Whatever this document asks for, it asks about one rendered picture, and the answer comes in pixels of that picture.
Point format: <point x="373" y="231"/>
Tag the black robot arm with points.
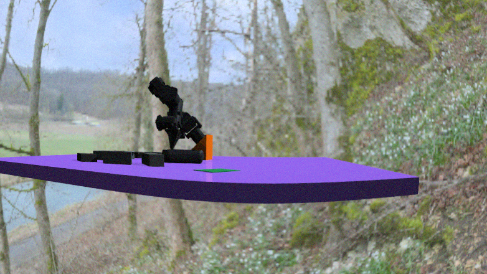
<point x="168" y="95"/>

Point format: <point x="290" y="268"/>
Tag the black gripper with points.
<point x="173" y="122"/>

